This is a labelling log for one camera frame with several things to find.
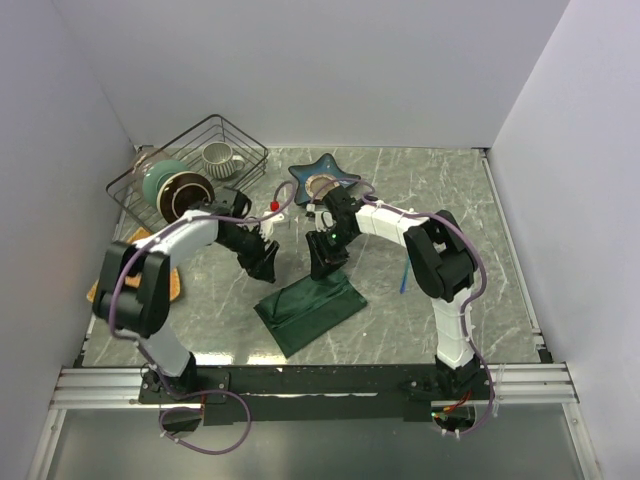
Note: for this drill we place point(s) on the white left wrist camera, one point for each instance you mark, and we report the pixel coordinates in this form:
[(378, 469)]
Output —
[(277, 216)]

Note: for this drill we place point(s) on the dark brown ceramic bowl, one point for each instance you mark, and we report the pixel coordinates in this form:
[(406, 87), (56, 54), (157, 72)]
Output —
[(180, 192)]

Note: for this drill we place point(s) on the iridescent rainbow metal spoon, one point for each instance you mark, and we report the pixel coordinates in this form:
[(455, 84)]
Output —
[(405, 276)]

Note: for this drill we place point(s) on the clear glass jar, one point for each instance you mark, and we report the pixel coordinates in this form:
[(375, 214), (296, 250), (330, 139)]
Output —
[(145, 159)]

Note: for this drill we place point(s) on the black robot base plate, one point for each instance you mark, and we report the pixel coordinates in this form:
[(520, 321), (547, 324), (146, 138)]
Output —
[(228, 394)]

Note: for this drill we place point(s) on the aluminium frame rail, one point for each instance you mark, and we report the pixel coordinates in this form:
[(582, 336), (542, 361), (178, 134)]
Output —
[(535, 383)]

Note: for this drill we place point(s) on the dark green cloth napkin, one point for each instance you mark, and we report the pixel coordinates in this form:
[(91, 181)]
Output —
[(298, 314)]

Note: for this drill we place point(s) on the green ceramic bowl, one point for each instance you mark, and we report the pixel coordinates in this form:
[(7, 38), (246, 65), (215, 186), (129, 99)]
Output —
[(157, 175)]

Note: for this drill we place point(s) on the black wire dish rack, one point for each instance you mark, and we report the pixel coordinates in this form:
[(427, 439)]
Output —
[(187, 148)]

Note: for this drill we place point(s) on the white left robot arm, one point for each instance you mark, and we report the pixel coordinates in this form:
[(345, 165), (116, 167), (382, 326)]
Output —
[(133, 289)]

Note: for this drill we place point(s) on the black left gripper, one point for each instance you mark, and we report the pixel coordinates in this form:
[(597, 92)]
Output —
[(260, 263)]

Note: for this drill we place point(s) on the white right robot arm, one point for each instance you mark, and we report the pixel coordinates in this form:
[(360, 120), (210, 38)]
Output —
[(441, 260)]

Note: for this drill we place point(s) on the striped grey ceramic mug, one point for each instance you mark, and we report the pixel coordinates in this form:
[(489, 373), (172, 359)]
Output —
[(220, 161)]

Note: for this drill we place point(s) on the orange woven fan-shaped mat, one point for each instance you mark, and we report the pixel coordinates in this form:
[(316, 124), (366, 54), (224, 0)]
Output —
[(174, 278)]

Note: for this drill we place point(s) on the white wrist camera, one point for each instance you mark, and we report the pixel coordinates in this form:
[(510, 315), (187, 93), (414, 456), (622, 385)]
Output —
[(321, 217), (277, 216)]

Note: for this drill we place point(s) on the blue star-shaped ceramic dish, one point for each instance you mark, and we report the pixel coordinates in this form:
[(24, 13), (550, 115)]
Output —
[(316, 178)]

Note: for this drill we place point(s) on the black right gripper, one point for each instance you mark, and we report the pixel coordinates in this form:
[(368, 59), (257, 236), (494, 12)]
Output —
[(322, 264)]

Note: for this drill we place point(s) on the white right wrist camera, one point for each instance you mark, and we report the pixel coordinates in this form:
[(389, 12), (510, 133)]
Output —
[(321, 217)]

